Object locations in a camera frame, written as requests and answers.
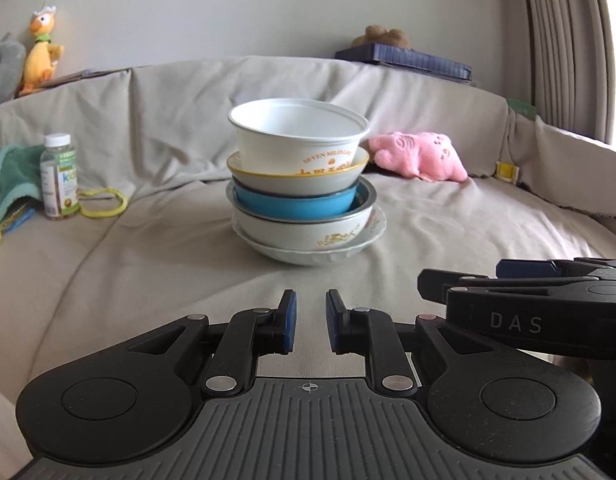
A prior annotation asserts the beige sofa cover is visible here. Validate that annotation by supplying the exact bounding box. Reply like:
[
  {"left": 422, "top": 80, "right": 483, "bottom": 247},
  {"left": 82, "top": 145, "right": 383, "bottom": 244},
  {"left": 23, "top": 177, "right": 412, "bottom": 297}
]
[{"left": 0, "top": 55, "right": 616, "bottom": 480}]

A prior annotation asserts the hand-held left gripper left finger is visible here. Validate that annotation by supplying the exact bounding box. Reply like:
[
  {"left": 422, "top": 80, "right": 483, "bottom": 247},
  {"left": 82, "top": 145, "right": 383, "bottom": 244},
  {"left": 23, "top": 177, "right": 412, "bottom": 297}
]
[{"left": 124, "top": 289, "right": 297, "bottom": 396}]

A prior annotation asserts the clear vitamin bottle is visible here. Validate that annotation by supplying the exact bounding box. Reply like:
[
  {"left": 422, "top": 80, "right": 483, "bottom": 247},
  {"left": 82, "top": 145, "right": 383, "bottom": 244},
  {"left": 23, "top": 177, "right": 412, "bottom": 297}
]
[{"left": 39, "top": 133, "right": 81, "bottom": 220}]

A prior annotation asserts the thin colourful book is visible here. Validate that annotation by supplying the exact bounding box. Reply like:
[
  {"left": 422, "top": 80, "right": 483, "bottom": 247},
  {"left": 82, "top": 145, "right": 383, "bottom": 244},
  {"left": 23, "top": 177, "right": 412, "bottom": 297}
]
[{"left": 18, "top": 67, "right": 134, "bottom": 96}]

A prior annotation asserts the pink plush pig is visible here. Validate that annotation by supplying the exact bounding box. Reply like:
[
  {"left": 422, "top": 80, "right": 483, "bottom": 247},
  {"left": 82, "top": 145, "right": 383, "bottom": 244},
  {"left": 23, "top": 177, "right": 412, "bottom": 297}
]
[{"left": 369, "top": 131, "right": 468, "bottom": 182}]

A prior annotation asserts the yellow-green cord loop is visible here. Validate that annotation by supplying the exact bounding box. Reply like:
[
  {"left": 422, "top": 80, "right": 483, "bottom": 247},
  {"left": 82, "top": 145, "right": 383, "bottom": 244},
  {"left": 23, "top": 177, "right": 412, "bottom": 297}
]
[{"left": 78, "top": 188, "right": 130, "bottom": 219}]

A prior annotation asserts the blue bowl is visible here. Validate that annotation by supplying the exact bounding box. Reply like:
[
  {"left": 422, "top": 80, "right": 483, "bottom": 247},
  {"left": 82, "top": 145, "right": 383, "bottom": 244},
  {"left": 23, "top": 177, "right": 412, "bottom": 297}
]
[{"left": 233, "top": 180, "right": 361, "bottom": 221}]

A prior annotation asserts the dark blue book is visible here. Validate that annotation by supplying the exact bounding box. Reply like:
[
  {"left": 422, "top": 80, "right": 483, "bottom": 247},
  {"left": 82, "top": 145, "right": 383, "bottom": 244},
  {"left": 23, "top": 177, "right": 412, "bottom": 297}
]
[{"left": 335, "top": 43, "right": 473, "bottom": 83}]

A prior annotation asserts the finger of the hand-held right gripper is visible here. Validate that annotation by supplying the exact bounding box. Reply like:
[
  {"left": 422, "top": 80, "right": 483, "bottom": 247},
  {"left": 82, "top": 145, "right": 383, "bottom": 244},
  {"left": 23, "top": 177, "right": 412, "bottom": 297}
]
[
  {"left": 418, "top": 268, "right": 604, "bottom": 306},
  {"left": 496, "top": 258, "right": 616, "bottom": 279}
]

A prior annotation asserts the beige pleated curtain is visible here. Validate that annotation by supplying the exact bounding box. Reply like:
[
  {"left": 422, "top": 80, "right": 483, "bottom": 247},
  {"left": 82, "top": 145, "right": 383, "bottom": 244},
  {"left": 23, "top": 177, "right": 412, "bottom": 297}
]
[{"left": 520, "top": 0, "right": 616, "bottom": 146}]

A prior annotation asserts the yellow duck plush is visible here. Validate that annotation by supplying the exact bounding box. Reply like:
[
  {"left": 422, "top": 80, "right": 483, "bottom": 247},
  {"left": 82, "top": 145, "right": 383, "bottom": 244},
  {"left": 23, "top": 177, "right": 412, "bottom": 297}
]
[{"left": 20, "top": 4, "right": 65, "bottom": 96}]

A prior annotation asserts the green towel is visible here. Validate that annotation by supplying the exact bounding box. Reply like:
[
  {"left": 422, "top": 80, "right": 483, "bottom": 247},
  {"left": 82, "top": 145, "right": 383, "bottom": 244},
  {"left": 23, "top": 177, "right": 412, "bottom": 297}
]
[{"left": 0, "top": 145, "right": 46, "bottom": 241}]

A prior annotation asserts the brown plush toy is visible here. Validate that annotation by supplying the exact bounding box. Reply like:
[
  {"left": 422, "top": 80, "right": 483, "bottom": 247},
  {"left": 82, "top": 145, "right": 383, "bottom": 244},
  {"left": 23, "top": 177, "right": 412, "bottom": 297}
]
[{"left": 351, "top": 25, "right": 411, "bottom": 50}]

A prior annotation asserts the grey plush toy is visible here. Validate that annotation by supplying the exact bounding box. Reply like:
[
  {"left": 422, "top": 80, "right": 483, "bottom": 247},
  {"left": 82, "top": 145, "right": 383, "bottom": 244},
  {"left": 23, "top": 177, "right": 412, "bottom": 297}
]
[{"left": 0, "top": 41, "right": 26, "bottom": 108}]

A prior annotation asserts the large white bowl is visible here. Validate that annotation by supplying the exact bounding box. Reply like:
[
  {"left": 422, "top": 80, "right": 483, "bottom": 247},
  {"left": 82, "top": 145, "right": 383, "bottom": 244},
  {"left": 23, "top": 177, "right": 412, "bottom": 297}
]
[{"left": 231, "top": 205, "right": 376, "bottom": 252}]

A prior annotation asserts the floral white plate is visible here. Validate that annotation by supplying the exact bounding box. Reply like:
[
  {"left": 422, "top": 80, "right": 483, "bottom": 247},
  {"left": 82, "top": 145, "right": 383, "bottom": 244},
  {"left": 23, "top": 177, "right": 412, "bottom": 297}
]
[{"left": 233, "top": 205, "right": 387, "bottom": 266}]

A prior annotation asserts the yellow rimmed white bowl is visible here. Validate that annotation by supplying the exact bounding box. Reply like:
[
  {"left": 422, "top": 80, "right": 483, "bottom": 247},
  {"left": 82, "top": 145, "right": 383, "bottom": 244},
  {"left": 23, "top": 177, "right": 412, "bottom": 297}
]
[{"left": 227, "top": 152, "right": 370, "bottom": 197}]

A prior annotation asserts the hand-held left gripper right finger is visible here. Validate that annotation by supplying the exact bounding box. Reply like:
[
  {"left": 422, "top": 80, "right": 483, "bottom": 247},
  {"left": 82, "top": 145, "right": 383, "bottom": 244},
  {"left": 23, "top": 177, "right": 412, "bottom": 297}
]
[{"left": 326, "top": 289, "right": 494, "bottom": 396}]

